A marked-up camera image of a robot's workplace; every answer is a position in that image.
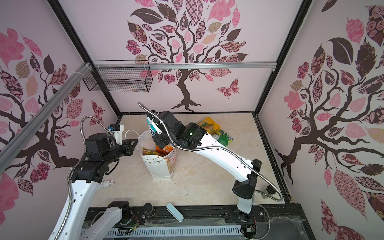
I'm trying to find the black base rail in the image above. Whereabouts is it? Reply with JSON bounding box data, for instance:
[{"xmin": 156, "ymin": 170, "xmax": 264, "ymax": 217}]
[{"xmin": 81, "ymin": 201, "xmax": 315, "ymax": 240}]

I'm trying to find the small white plush toy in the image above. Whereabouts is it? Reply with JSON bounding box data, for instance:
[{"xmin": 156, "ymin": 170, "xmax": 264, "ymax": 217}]
[{"xmin": 98, "ymin": 179, "xmax": 115, "ymax": 190}]

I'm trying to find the green snack packet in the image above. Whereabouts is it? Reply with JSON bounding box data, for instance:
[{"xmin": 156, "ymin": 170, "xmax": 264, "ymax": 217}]
[{"xmin": 212, "ymin": 130, "xmax": 233, "ymax": 146}]

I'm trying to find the back aluminium rail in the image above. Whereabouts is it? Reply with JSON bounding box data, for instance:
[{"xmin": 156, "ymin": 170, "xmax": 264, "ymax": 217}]
[{"xmin": 94, "ymin": 62, "xmax": 277, "ymax": 70}]

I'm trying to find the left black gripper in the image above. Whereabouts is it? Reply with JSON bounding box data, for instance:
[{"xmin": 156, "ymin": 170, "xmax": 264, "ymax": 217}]
[{"xmin": 102, "ymin": 139, "xmax": 139, "ymax": 165}]

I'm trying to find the aluminium rail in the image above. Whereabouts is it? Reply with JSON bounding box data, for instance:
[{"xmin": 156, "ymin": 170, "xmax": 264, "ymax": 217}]
[
  {"xmin": 1, "ymin": 63, "xmax": 91, "ymax": 173},
  {"xmin": 94, "ymin": 62, "xmax": 277, "ymax": 70}
]

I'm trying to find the black wire basket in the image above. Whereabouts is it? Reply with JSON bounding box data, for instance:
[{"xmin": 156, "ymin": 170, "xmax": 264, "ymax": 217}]
[{"xmin": 83, "ymin": 60, "xmax": 153, "ymax": 93}]

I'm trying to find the white slotted cable duct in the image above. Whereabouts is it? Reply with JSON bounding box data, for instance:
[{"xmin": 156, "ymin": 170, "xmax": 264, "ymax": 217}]
[{"xmin": 80, "ymin": 226, "xmax": 243, "ymax": 240}]

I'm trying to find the pink Fox's candy bag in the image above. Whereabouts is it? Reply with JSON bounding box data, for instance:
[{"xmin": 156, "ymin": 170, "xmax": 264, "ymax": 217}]
[{"xmin": 143, "ymin": 148, "xmax": 160, "ymax": 156}]

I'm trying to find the left aluminium rail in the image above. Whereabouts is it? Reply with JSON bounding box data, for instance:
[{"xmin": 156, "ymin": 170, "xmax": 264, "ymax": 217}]
[{"xmin": 1, "ymin": 63, "xmax": 91, "ymax": 173}]

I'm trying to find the left metal flex conduit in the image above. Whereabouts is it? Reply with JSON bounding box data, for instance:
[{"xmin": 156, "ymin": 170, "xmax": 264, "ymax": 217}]
[{"xmin": 49, "ymin": 115, "xmax": 109, "ymax": 240}]

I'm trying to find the yellow corn snack bag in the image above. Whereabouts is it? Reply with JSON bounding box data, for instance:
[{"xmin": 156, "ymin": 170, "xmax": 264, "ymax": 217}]
[{"xmin": 198, "ymin": 117, "xmax": 221, "ymax": 135}]

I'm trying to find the white paper gift bag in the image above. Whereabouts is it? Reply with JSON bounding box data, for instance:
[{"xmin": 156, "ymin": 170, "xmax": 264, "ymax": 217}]
[{"xmin": 124, "ymin": 130, "xmax": 177, "ymax": 180}]

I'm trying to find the teal white snack packet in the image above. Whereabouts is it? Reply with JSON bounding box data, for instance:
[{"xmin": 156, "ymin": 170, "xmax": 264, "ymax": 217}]
[{"xmin": 147, "ymin": 116, "xmax": 158, "ymax": 135}]

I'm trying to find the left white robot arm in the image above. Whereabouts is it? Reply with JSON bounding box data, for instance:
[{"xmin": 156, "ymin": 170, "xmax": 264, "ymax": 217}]
[{"xmin": 49, "ymin": 133, "xmax": 139, "ymax": 240}]

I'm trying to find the orange chestnut snack bag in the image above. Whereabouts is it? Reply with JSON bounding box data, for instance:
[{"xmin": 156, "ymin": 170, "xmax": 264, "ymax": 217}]
[{"xmin": 156, "ymin": 145, "xmax": 174, "ymax": 157}]

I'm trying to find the light blue remote-like device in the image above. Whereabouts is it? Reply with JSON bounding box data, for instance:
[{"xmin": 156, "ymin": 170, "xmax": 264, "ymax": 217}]
[{"xmin": 166, "ymin": 203, "xmax": 184, "ymax": 222}]

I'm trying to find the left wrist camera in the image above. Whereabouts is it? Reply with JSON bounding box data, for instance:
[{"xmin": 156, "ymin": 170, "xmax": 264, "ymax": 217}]
[{"xmin": 108, "ymin": 124, "xmax": 125, "ymax": 145}]

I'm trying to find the black knob on base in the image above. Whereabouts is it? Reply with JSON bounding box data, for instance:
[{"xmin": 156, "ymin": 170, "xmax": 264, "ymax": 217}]
[{"xmin": 143, "ymin": 203, "xmax": 156, "ymax": 217}]

